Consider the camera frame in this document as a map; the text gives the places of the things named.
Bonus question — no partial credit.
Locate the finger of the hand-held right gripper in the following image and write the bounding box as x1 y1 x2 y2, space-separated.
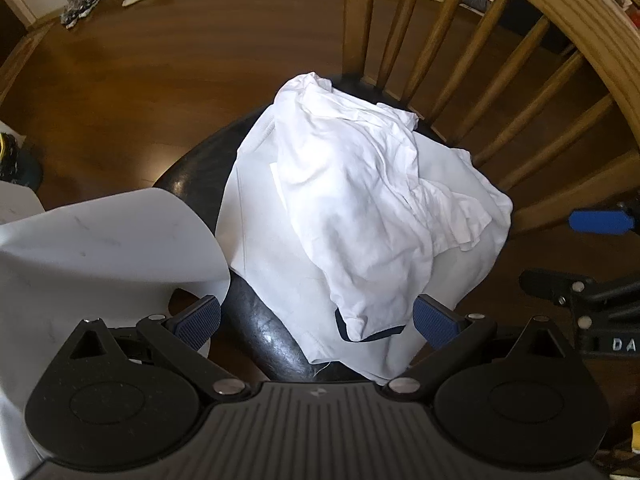
568 200 640 237
519 268 640 313

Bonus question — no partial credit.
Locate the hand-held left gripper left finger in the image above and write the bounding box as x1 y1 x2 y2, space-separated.
67 295 248 402

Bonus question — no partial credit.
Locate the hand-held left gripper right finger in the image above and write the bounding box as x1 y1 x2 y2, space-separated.
385 294 576 403

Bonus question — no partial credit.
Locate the off-white garment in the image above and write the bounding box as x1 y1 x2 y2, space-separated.
215 105 516 386

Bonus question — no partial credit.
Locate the wooden chair black seat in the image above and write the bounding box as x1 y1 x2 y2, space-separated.
150 0 640 386

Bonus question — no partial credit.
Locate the black and yellow object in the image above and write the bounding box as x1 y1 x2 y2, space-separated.
0 131 44 187

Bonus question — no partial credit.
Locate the black and white shoe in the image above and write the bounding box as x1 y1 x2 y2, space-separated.
60 0 101 29

